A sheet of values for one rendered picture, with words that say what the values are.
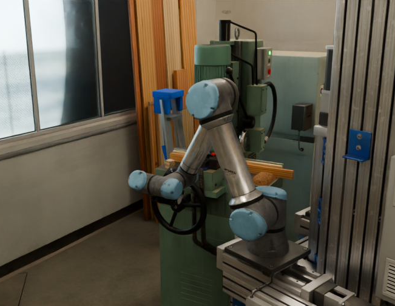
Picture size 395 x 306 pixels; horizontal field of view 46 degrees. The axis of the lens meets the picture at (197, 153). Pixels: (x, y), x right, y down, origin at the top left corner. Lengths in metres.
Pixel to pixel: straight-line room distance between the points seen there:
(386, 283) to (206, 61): 1.22
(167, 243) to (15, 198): 1.20
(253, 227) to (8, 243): 2.13
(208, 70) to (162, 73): 1.82
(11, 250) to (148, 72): 1.66
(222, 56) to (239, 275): 1.00
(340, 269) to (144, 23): 2.62
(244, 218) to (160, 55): 2.67
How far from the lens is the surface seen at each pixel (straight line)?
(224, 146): 1.50
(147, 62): 3.81
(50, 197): 3.46
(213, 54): 2.21
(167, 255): 2.52
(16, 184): 3.26
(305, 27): 4.54
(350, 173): 1.62
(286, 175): 2.25
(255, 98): 2.41
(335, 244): 1.73
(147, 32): 3.83
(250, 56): 2.45
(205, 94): 1.48
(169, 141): 3.22
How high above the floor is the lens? 1.61
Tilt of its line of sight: 15 degrees down
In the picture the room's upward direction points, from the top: straight up
